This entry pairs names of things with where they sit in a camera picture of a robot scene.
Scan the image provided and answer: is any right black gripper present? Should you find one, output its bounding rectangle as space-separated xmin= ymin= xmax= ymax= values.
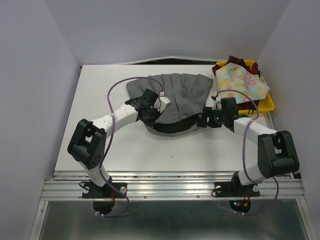
xmin=196 ymin=106 xmax=227 ymax=128

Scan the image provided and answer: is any grey pleated skirt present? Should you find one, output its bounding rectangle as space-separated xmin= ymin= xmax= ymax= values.
xmin=126 ymin=73 xmax=214 ymax=137

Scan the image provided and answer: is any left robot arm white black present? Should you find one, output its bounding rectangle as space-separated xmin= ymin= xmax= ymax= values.
xmin=67 ymin=89 xmax=171 ymax=197

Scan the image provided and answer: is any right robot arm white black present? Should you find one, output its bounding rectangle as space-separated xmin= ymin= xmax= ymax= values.
xmin=198 ymin=97 xmax=300 ymax=198

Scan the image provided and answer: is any red black plaid skirt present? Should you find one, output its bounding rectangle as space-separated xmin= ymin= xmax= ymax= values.
xmin=211 ymin=55 xmax=261 ymax=112

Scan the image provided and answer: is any pastel floral skirt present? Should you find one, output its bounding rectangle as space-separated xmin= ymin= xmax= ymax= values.
xmin=215 ymin=62 xmax=270 ymax=104

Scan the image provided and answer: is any yellow plastic tray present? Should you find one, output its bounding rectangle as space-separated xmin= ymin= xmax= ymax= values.
xmin=212 ymin=56 xmax=275 ymax=115

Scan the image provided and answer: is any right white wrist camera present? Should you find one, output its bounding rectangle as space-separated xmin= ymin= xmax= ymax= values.
xmin=211 ymin=95 xmax=222 ymax=111

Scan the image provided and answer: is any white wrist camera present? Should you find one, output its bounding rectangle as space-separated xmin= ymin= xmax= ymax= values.
xmin=153 ymin=96 xmax=171 ymax=113
xmin=211 ymin=95 xmax=222 ymax=111

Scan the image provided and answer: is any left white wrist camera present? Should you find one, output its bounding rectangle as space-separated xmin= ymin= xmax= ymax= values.
xmin=153 ymin=96 xmax=171 ymax=113

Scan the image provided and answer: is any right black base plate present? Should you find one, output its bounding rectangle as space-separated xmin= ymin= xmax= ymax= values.
xmin=211 ymin=181 xmax=260 ymax=198

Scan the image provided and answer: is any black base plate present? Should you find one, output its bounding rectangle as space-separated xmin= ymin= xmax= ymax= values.
xmin=79 ymin=181 xmax=127 ymax=199
xmin=211 ymin=181 xmax=260 ymax=198

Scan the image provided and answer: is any aluminium rail frame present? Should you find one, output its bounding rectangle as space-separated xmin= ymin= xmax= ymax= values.
xmin=27 ymin=112 xmax=313 ymax=240

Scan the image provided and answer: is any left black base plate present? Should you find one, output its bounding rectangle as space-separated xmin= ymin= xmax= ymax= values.
xmin=79 ymin=181 xmax=127 ymax=199

